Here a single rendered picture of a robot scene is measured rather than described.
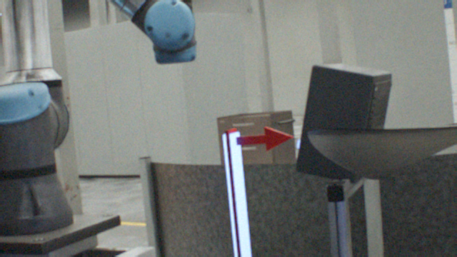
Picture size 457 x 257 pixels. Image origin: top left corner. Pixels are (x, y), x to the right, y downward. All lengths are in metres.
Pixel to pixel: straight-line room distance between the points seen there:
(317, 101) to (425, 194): 1.21
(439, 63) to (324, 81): 5.68
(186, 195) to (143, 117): 7.96
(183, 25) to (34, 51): 0.30
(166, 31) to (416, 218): 1.49
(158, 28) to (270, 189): 1.52
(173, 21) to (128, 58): 9.81
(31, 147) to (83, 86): 10.47
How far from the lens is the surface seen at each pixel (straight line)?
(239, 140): 0.75
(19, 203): 1.19
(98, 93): 11.44
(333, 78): 1.31
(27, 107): 1.20
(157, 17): 1.17
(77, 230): 1.18
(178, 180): 2.95
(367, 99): 1.30
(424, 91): 7.04
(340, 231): 1.28
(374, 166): 0.81
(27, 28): 1.35
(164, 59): 1.32
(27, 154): 1.20
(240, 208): 0.76
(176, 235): 3.03
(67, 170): 7.43
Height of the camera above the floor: 1.24
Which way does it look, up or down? 3 degrees down
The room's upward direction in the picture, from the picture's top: 6 degrees counter-clockwise
